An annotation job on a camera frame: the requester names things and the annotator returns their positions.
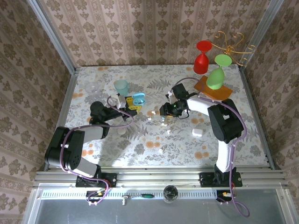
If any red plastic wine glass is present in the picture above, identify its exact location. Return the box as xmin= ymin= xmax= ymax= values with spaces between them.
xmin=193 ymin=40 xmax=213 ymax=75

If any green handled screwdriver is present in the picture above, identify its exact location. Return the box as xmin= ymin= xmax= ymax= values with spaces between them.
xmin=126 ymin=193 xmax=155 ymax=200

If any white slotted cable duct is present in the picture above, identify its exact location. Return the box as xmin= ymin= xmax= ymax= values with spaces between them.
xmin=40 ymin=189 xmax=233 ymax=199

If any grey metal panel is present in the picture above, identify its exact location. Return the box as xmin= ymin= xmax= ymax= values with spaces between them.
xmin=22 ymin=184 xmax=294 ymax=224

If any floral patterned table cover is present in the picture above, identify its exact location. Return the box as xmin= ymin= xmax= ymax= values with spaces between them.
xmin=56 ymin=64 xmax=269 ymax=168

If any gold glass rack wooden base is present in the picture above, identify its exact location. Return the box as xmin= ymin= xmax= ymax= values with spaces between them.
xmin=193 ymin=31 xmax=257 ymax=102

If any teal translucent cup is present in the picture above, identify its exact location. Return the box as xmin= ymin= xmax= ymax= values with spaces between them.
xmin=114 ymin=79 xmax=129 ymax=97

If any green plastic wine glass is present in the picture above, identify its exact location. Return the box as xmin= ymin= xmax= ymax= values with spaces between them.
xmin=206 ymin=54 xmax=233 ymax=90

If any aluminium frame post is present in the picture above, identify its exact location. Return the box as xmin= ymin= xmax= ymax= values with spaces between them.
xmin=237 ymin=0 xmax=285 ymax=70
xmin=26 ymin=0 xmax=79 ymax=75

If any aluminium side rail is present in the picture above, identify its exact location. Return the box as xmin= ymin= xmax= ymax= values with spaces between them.
xmin=43 ymin=69 xmax=79 ymax=171
xmin=238 ymin=66 xmax=281 ymax=170

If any black power connector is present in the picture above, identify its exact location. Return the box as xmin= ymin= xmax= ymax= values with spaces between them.
xmin=216 ymin=190 xmax=236 ymax=205
xmin=85 ymin=190 xmax=110 ymax=207

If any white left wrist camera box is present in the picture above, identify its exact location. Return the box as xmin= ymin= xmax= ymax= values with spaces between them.
xmin=110 ymin=94 xmax=127 ymax=109

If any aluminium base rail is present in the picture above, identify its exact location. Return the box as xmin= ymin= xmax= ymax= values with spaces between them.
xmin=32 ymin=166 xmax=289 ymax=189

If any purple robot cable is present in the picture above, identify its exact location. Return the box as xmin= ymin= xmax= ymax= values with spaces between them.
xmin=171 ymin=77 xmax=250 ymax=218
xmin=60 ymin=96 xmax=135 ymax=205

